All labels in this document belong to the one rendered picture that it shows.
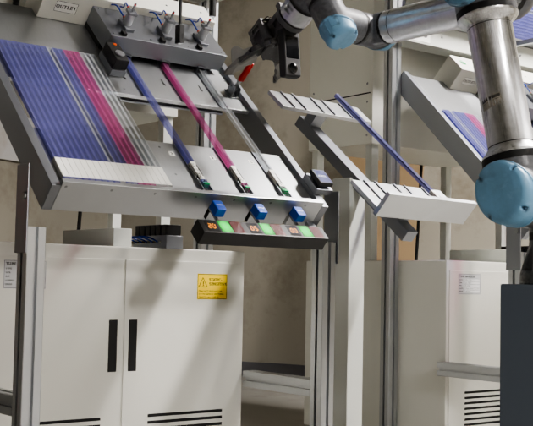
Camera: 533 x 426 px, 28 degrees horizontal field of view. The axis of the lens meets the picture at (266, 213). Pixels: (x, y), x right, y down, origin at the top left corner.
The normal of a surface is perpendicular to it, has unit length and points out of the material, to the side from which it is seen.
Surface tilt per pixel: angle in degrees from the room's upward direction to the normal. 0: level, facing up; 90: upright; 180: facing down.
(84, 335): 90
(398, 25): 112
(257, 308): 90
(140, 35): 43
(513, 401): 90
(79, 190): 133
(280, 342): 90
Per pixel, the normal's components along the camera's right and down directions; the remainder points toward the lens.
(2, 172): 0.87, -0.01
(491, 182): -0.70, 0.07
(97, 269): 0.62, -0.04
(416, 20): -0.68, 0.29
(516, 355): -0.49, -0.07
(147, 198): 0.44, 0.66
